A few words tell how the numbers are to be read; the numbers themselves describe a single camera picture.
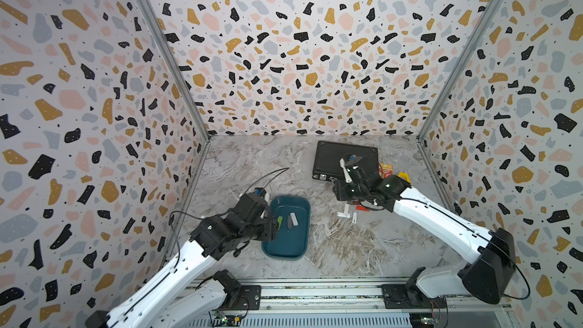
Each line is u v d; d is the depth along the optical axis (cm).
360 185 59
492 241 42
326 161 107
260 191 65
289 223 90
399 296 74
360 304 73
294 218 92
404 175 106
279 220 92
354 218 92
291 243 87
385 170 106
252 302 73
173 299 43
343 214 92
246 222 52
